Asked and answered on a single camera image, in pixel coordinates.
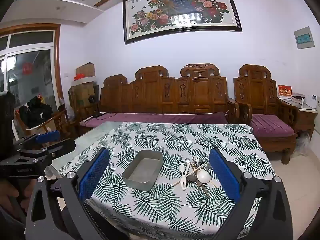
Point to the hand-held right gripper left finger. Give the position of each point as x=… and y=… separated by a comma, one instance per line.
x=93, y=177

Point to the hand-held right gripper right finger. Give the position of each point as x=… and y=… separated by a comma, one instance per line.
x=223, y=177

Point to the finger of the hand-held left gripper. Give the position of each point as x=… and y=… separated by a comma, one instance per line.
x=47, y=136
x=62, y=147

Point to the large white soup spoon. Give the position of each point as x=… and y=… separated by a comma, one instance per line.
x=203, y=177

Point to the metal spoon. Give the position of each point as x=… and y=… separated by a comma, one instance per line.
x=187, y=160

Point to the small white plastic spoon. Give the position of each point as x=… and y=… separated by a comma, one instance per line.
x=181, y=168

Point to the grey metal rectangular tray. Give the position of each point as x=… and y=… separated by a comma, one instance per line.
x=142, y=170

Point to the person's left hand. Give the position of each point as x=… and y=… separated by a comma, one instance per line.
x=10, y=192

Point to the wooden chair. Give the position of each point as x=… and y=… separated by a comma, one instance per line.
x=60, y=120

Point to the pile of dark clothes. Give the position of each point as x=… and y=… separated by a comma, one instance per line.
x=35, y=115

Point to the white power strip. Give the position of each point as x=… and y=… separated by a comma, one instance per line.
x=86, y=120

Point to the wood framed glass door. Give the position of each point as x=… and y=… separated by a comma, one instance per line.
x=32, y=75

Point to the green leaf print tablecloth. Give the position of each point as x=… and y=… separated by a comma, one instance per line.
x=175, y=135

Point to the white foam board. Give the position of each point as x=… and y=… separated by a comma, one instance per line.
x=83, y=81

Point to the red plastic bag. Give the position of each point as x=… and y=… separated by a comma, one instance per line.
x=79, y=76

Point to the square purple seat cushion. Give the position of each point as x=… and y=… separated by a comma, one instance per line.
x=270, y=126

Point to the red hanging decoration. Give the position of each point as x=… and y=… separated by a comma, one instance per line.
x=27, y=68

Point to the small cardboard box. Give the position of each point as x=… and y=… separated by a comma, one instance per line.
x=86, y=71

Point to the long purple sofa cushion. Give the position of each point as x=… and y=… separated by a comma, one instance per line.
x=155, y=118

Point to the white plastic bag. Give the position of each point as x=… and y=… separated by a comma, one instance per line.
x=303, y=143

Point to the carved wooden sofa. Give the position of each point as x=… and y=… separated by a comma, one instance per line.
x=197, y=92

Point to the carved wooden armchair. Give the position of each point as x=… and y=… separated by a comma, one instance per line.
x=255, y=87

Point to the wooden side table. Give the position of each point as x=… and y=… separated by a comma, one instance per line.
x=306, y=120

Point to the red gift box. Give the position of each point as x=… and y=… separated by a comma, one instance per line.
x=285, y=90

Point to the flat white box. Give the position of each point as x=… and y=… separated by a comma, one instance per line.
x=297, y=97

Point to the white carton blue label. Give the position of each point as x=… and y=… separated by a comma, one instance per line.
x=313, y=101

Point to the framed peacock flower painting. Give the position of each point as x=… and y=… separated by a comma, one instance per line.
x=180, y=7

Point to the grey wall electrical panel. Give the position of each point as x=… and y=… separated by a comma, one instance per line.
x=304, y=38

